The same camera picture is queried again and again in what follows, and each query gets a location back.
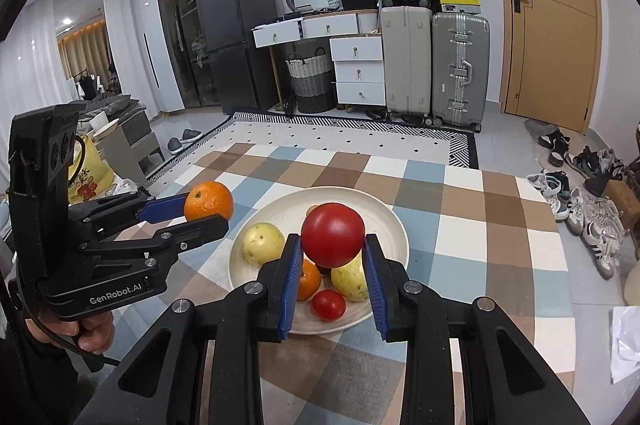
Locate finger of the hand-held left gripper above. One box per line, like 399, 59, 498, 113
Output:
70, 191, 193, 226
77, 215, 229, 257

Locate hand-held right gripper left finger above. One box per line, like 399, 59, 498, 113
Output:
72, 232, 304, 425

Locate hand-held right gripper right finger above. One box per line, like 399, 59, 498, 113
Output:
362, 233, 591, 425

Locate orange mandarin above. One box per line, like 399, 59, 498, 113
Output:
184, 181, 234, 222
296, 257, 322, 302

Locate small red tomato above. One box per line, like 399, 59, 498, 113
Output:
311, 289, 347, 322

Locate cream round plate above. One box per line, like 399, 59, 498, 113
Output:
229, 188, 410, 337

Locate large red tomato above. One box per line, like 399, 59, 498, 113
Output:
301, 202, 366, 268

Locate person's left forearm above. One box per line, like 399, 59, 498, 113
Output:
0, 320, 93, 425

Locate person's left hand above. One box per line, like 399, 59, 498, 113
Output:
25, 310, 117, 354

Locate yellow spotted round fruit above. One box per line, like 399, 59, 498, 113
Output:
242, 222, 287, 267
330, 250, 371, 302

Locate grey slippers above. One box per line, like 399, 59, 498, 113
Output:
165, 128, 201, 156

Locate checked tablecloth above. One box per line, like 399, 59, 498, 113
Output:
107, 142, 576, 425

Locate white dotted rug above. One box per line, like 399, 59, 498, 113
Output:
145, 108, 481, 186

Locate tan curtain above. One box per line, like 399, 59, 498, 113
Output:
57, 18, 113, 81

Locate glass door cabinet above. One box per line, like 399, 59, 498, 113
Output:
132, 0, 231, 113

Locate woven laundry basket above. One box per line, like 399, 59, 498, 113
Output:
285, 48, 335, 114

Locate dark grey fridge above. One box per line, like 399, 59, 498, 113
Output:
192, 0, 281, 115

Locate white drawer cabinet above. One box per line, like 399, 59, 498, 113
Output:
251, 9, 387, 113

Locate beige suitcase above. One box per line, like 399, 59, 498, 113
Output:
378, 5, 433, 123

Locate grey doormat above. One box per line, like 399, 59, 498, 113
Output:
522, 118, 571, 156

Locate scattered sneakers group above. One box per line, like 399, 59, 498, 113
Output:
525, 128, 636, 281

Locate silver suitcase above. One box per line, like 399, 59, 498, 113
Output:
431, 12, 491, 133

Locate white plastic bag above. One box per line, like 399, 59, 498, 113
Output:
609, 305, 640, 386

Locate white round bin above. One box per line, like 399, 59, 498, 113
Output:
622, 265, 640, 306

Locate brown cardboard box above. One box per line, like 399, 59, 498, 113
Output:
602, 180, 640, 226

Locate yellow and black box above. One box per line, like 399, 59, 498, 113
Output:
432, 0, 481, 13

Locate tan wooden door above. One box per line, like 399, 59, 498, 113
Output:
487, 0, 601, 133

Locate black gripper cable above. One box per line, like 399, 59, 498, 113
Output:
10, 275, 121, 367

